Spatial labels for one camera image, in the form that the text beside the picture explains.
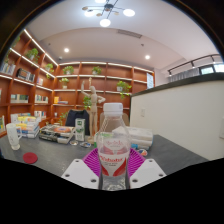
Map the branched ceiling lamp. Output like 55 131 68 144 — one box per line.
81 0 136 28

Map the ceiling air vent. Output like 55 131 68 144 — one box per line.
116 29 143 39

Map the black ceiling track rail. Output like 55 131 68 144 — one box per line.
167 54 223 76

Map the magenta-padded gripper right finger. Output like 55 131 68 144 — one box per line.
128 148 167 190

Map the wooden artist mannequin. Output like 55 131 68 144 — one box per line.
80 77 107 143

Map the wooden bookshelf unit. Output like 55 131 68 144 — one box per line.
0 29 155 138

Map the tall white green carton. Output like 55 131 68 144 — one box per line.
74 117 86 142

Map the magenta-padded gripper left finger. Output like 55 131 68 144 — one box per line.
60 148 102 190

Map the white printed mug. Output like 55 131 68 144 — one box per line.
5 122 24 151

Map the clear plastic water bottle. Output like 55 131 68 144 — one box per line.
95 102 132 192

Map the grey curtain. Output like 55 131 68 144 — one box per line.
168 68 201 83

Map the dark blue chair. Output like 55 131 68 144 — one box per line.
65 109 91 136

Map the white tissue pack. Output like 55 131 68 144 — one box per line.
124 125 154 151

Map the window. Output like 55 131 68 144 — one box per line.
199 63 224 75

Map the flat round red coaster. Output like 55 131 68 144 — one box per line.
22 152 39 165

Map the tan chair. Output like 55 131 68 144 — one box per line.
121 112 131 127

